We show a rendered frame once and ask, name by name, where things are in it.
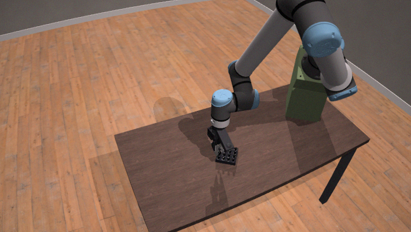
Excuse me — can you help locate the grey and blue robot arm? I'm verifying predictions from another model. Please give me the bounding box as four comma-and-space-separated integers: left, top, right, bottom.
210, 0, 357, 128

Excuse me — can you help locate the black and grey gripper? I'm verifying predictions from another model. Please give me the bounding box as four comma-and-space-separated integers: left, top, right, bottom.
207, 125, 225, 156

